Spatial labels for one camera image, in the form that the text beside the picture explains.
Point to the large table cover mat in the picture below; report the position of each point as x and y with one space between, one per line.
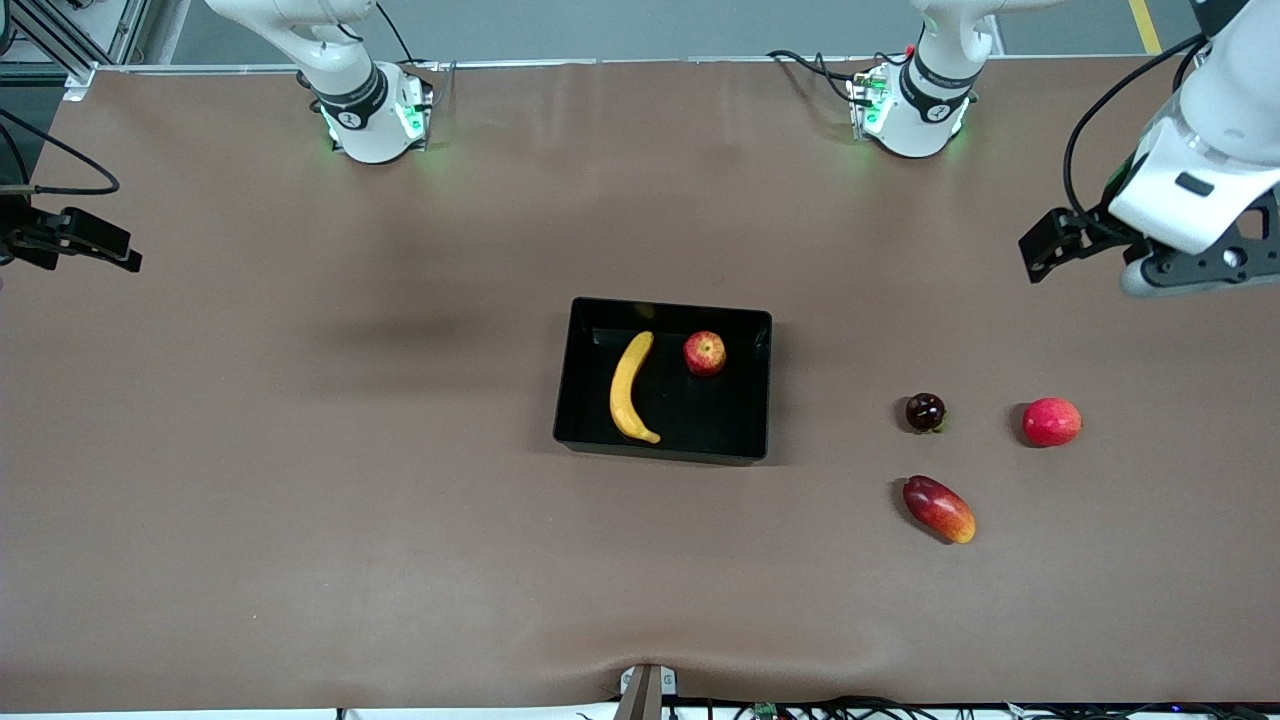
300 560

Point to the black plastic box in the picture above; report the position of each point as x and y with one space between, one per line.
700 420

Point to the red yellow streaked apple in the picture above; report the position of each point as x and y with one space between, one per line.
705 352

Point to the yellow banana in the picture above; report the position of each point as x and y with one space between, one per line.
625 390

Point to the red pomegranate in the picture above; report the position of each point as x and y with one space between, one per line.
1051 421

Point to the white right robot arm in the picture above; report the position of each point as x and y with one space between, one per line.
365 120

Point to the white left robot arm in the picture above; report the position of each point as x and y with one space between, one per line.
915 120

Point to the small green circuit board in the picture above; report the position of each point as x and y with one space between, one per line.
765 710

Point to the dark red plum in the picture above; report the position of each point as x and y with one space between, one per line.
925 412

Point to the aluminium profile frame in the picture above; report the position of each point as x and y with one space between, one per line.
50 35

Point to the red yellow mango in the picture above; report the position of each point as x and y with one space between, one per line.
938 509

